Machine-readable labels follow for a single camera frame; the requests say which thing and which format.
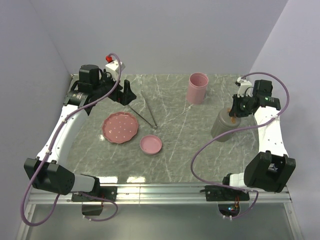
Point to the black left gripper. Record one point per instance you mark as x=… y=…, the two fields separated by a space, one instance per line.
x=124 y=98

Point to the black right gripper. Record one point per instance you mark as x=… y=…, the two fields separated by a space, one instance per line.
x=235 y=111

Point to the grey round lid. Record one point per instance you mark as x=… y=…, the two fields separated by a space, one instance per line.
x=227 y=118

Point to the grey cylindrical container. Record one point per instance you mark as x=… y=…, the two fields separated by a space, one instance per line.
x=220 y=127

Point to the pink polka dot plate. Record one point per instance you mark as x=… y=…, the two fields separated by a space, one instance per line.
x=120 y=127

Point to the pink cylindrical container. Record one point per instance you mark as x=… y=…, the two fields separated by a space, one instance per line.
x=197 y=87

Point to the pink round lid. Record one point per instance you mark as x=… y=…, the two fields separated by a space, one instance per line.
x=151 y=144

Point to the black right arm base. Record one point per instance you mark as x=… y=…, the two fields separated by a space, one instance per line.
x=229 y=199

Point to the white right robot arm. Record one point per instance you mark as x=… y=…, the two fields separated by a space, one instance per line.
x=272 y=167

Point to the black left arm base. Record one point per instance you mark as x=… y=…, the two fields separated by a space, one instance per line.
x=97 y=204

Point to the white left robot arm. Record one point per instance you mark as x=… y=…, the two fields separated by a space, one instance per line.
x=47 y=171

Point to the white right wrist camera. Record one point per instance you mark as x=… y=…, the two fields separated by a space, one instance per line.
x=244 y=87

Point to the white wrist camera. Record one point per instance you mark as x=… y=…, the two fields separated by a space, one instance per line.
x=114 y=67
x=244 y=87

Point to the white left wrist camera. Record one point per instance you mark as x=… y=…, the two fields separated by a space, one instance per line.
x=114 y=67

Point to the aluminium front rail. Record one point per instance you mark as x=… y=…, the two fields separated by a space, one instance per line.
x=174 y=211

